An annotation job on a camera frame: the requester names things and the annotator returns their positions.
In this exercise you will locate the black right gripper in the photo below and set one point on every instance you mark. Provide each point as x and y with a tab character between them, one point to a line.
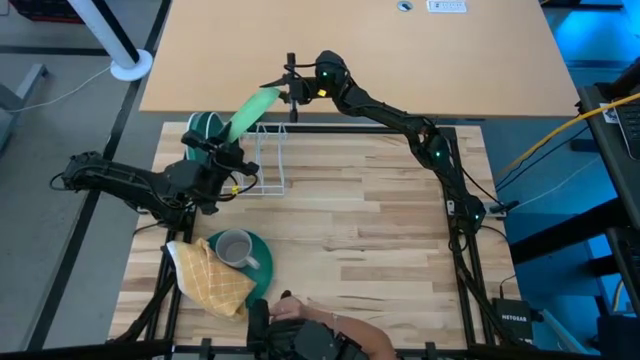
304	86

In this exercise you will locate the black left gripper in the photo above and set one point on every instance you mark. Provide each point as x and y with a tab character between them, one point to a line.
220	165

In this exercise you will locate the dark green plate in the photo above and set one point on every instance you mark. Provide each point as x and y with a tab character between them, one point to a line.
262	272
207	131

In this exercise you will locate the light green plate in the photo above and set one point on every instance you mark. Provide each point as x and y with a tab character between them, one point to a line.
252	114

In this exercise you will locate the grey mug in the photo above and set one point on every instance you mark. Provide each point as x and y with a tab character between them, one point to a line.
235	250

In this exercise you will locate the yellow checked dish towel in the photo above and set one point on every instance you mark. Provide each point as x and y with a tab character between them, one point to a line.
210	282

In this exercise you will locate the person's forearm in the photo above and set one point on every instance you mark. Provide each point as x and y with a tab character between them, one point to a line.
350	330

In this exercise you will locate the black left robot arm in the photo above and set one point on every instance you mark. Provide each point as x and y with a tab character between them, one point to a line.
125	182

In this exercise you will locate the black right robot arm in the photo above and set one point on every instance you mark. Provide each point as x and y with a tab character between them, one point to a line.
390	117

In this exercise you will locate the tan wooden desk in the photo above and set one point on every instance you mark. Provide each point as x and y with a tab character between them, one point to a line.
400	60

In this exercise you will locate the white tower fan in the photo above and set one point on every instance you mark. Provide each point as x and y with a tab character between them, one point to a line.
131	72

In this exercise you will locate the person's hand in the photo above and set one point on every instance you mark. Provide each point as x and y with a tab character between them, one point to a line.
287	309

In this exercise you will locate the white desk socket panel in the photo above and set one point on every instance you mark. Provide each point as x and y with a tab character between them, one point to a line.
446	6

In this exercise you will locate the grey desk foot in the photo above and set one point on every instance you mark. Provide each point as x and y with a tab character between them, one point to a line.
27	82

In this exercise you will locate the dark storage crate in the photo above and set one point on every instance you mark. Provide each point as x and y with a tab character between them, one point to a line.
40	10

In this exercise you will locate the dark grey side desk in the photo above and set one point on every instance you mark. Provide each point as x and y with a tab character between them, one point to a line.
607	150

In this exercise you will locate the black aluminium rig frame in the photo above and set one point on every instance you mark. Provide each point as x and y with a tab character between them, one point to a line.
172	325

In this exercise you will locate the black side desk frame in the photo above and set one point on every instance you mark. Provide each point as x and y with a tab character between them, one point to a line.
565	232

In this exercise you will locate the black Netgear network switch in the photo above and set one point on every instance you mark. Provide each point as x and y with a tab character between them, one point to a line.
514	320

